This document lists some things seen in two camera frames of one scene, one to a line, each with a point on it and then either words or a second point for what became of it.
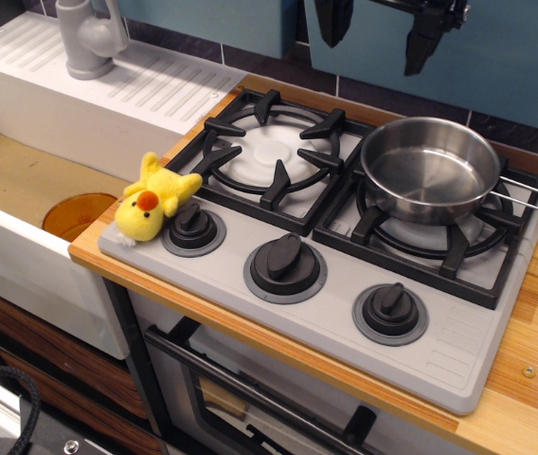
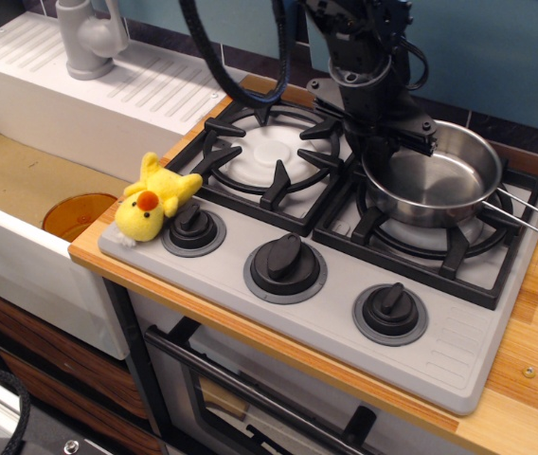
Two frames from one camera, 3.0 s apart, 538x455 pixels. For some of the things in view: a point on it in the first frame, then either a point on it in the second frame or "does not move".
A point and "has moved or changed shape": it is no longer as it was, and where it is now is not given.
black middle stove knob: [284, 270] does not move
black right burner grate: [473, 258] does not move
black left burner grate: [274, 160] does not move
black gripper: [433, 18] → [374, 91]
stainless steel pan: [438, 171] has moved or changed shape
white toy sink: [47, 152] does not move
